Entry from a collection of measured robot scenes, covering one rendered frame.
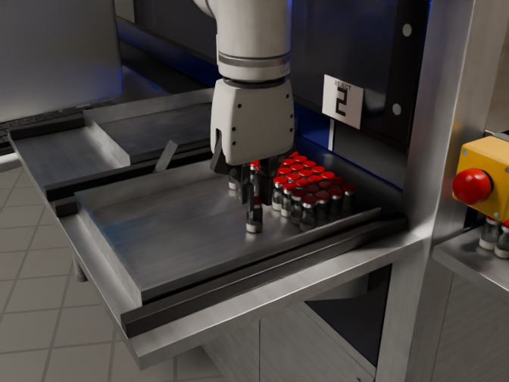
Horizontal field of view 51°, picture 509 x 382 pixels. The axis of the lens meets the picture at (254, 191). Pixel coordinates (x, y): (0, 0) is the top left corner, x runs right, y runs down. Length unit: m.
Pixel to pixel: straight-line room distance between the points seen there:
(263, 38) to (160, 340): 0.33
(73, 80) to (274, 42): 0.96
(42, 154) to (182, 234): 0.39
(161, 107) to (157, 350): 0.71
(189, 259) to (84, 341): 1.27
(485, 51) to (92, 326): 1.61
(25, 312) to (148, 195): 1.33
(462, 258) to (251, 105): 0.33
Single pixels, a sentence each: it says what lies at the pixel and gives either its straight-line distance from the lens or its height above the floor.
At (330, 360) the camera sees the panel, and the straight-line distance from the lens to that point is 1.05.
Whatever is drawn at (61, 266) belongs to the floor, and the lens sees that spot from 2.30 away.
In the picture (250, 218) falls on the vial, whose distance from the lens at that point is 0.71.
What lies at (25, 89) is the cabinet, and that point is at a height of 0.87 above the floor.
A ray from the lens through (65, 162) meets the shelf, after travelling 0.98.
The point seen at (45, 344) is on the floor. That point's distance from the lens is 1.96.
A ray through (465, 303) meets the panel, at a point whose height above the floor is 0.73.
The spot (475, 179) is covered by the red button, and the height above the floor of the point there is 1.01.
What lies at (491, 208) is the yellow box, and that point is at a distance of 0.66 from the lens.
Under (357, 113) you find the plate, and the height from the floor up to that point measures 1.01.
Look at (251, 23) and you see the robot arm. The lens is 0.59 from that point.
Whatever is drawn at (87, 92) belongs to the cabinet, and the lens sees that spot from 1.52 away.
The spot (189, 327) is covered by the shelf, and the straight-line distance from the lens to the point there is 0.59.
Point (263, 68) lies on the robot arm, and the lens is 0.60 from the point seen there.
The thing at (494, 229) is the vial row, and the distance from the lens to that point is 0.74.
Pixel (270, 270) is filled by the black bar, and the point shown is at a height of 0.90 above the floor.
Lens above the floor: 1.27
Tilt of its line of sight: 28 degrees down
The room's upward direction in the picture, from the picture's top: straight up
